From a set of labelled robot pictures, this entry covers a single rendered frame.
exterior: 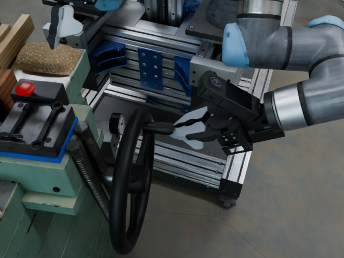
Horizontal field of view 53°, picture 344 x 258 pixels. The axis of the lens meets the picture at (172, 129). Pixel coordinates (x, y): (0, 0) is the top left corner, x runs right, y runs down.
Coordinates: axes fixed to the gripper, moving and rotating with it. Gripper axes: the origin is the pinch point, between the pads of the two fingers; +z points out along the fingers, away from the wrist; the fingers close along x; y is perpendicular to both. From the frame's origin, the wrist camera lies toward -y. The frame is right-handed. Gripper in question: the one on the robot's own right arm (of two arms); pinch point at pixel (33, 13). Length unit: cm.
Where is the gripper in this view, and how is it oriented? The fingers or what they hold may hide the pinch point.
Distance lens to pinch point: 64.5
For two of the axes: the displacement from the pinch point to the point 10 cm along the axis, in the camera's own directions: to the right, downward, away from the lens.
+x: 0.5, 6.5, 7.6
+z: -1.5, 7.6, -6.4
